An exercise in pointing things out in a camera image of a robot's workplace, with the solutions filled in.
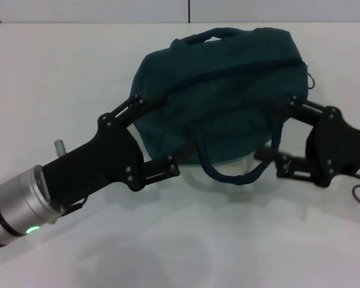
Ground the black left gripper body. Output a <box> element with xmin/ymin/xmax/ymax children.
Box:
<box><xmin>41</xmin><ymin>112</ymin><xmax>145</xmax><ymax>215</ymax></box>

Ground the metal zipper pull ring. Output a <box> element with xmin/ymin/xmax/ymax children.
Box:
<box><xmin>305</xmin><ymin>63</ymin><xmax>316</xmax><ymax>91</ymax></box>

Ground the dark teal insulated lunch bag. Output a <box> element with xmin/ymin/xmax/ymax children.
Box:
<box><xmin>130</xmin><ymin>26</ymin><xmax>310</xmax><ymax>187</ymax></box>

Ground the silver left gripper connector stub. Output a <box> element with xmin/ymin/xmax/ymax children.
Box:
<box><xmin>53</xmin><ymin>139</ymin><xmax>67</xmax><ymax>157</ymax></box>

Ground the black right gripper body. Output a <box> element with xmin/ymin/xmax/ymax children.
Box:
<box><xmin>305</xmin><ymin>105</ymin><xmax>360</xmax><ymax>188</ymax></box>

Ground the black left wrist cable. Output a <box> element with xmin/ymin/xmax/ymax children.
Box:
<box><xmin>59</xmin><ymin>196</ymin><xmax>91</xmax><ymax>215</ymax></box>

